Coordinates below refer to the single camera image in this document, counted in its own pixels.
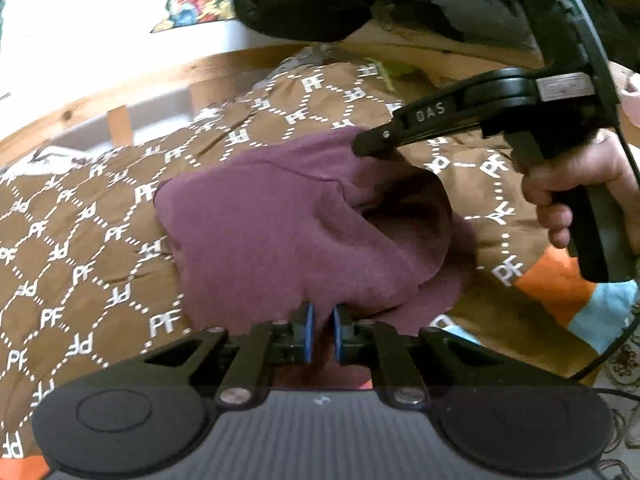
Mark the black cable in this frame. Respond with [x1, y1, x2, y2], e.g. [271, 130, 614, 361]
[564, 309, 640, 451]

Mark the wooden bed frame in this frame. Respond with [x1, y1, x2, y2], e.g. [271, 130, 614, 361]
[1, 21, 541, 165]

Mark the person's right hand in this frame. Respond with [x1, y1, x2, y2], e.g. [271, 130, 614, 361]
[512, 130, 639, 255]

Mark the white patterned bedsheet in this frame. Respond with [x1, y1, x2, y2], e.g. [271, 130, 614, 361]
[1, 145, 108, 182]

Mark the brown PF patterned bedspread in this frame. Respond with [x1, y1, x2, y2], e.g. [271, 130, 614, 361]
[1, 48, 638, 479]

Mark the maroon long sleeve shirt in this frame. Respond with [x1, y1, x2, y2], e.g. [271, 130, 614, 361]
[154, 128, 476, 388]

